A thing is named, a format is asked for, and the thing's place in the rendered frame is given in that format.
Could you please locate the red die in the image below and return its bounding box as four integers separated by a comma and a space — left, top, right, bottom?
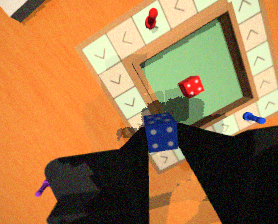
178, 76, 205, 98

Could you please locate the blue die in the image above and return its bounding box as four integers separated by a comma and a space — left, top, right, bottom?
143, 112, 178, 153

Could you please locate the blue pawn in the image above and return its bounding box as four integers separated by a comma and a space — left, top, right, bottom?
243, 112, 266, 124

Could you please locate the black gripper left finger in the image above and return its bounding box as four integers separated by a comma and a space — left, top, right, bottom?
44, 127, 150, 224

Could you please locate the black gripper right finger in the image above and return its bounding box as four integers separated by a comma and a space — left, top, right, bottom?
177, 122, 278, 224

